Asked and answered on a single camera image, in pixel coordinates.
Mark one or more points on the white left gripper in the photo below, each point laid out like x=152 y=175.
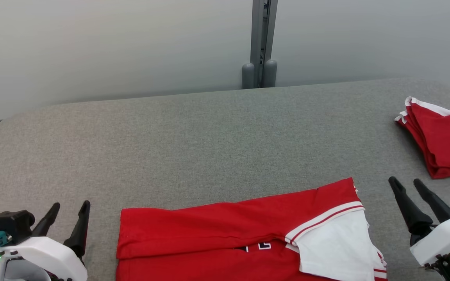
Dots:
x=49 y=253

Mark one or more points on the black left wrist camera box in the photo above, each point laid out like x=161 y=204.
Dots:
x=10 y=224

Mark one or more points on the red number 23 jersey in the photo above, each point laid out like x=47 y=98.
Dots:
x=209 y=226

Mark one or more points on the red basketball shorts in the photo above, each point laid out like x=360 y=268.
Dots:
x=443 y=140

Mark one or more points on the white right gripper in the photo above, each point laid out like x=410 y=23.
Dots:
x=447 y=236

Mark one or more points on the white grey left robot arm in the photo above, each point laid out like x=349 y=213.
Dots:
x=14 y=273

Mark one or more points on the grey cylinder post foot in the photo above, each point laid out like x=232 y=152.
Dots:
x=248 y=76
x=270 y=74

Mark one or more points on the grey vertical wall post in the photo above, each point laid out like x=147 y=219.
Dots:
x=256 y=31

